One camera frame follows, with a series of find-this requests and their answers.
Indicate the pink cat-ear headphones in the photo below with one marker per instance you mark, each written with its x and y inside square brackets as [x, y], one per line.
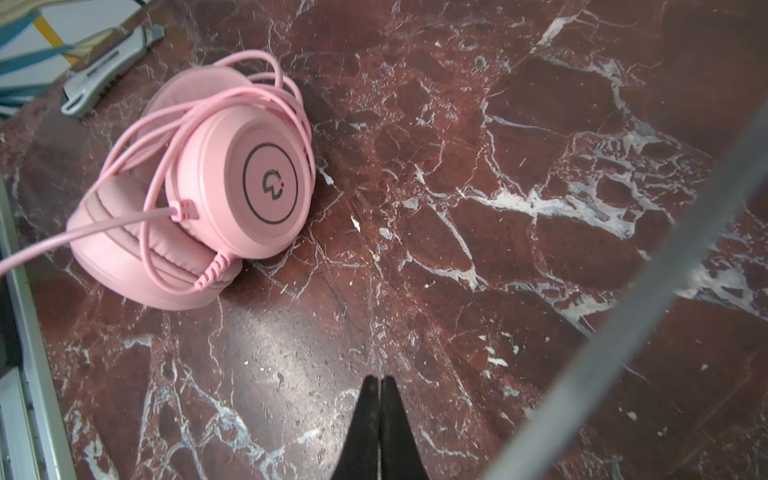
[218, 169]

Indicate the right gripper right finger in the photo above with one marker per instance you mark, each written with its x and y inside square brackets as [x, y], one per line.
[400, 458]

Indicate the aluminium frame rail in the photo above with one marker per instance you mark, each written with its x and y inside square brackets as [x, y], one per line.
[34, 443]

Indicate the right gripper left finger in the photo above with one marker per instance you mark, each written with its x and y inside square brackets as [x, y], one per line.
[359, 456]

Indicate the silver adjustable wrench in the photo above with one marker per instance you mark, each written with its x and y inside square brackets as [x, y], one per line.
[84, 89]

